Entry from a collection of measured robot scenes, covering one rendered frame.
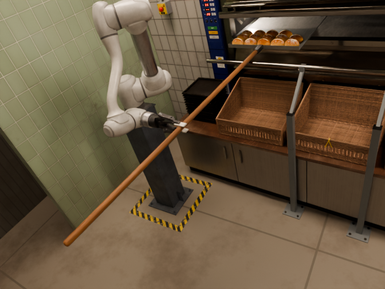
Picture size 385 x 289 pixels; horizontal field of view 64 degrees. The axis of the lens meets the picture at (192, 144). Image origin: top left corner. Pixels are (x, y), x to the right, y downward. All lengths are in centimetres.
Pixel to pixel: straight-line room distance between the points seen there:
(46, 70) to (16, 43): 25
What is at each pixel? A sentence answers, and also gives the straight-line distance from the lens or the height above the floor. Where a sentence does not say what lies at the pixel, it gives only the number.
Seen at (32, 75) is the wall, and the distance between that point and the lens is 250.
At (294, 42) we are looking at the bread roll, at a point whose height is 122.
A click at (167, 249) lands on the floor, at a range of 264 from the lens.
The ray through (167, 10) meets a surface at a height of 145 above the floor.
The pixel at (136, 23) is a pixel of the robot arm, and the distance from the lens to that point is 183.
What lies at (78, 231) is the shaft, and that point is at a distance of 135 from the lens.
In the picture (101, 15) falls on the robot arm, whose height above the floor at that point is 175.
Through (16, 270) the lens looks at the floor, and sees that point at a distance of 326.
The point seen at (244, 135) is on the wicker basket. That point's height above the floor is 59.
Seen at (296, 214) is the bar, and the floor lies 1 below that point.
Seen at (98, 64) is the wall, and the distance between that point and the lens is 279.
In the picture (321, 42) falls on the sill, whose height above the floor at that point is 116.
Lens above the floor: 211
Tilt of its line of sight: 37 degrees down
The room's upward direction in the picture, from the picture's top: 16 degrees counter-clockwise
